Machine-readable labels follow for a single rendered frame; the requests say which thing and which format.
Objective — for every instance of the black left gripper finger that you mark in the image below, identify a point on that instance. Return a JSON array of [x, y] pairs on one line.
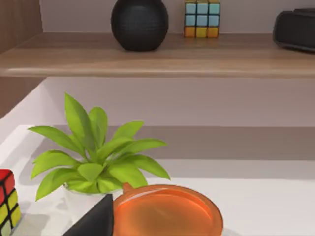
[[96, 221]]

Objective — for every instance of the green plant in white pot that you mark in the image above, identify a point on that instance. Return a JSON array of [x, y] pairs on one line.
[[98, 162]]

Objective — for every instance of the orange cup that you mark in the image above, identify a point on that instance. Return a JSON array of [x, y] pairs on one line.
[[162, 214]]

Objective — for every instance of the red and yellow puzzle cube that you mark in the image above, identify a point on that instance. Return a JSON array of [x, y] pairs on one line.
[[7, 199]]

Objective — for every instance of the wooden shelf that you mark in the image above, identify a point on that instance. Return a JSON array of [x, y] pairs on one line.
[[98, 56]]

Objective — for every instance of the blue and yellow puzzle cube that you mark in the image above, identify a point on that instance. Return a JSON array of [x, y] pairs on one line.
[[201, 19]]

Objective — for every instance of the black box-shaped device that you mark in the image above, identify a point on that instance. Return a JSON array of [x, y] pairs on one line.
[[294, 30]]

